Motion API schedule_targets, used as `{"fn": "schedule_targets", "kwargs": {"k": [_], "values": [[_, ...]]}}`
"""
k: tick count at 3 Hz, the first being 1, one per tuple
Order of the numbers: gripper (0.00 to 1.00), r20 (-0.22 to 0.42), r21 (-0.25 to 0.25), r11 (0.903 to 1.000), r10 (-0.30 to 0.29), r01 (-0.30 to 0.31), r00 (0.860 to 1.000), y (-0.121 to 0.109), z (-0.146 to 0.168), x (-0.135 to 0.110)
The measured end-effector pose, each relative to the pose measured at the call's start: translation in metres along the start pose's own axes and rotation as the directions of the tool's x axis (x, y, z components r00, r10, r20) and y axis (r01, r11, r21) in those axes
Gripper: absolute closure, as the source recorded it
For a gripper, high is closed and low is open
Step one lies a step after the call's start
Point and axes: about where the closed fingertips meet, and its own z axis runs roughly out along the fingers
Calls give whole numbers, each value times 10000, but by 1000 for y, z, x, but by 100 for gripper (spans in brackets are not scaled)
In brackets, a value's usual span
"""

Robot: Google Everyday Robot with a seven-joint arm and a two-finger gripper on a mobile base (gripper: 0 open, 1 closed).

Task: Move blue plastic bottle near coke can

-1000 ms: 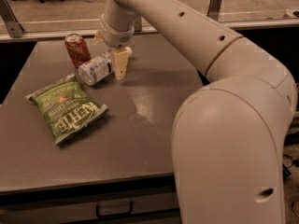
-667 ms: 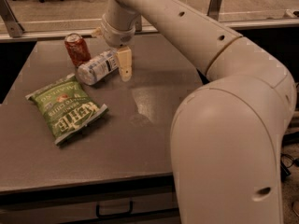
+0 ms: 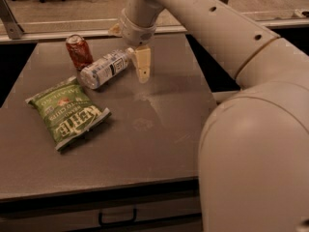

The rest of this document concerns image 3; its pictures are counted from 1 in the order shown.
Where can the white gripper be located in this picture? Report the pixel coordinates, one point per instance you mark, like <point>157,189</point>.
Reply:
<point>137,33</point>

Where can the clear plastic water bottle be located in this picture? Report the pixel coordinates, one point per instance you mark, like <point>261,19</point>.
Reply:
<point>102,70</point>

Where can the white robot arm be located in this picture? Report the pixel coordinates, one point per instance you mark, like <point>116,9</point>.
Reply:
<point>254,147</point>

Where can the red coke can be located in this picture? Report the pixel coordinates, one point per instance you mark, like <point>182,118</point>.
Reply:
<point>79,51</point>

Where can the green kettle chips bag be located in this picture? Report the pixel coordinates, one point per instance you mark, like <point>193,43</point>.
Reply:
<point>67,111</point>

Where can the grey cabinet drawer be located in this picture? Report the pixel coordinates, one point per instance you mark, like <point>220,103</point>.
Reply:
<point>173,212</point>

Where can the metal railing post left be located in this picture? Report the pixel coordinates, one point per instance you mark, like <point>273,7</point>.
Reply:
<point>13,29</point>

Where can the black drawer handle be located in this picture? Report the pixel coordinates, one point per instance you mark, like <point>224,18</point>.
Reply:
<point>116,217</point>

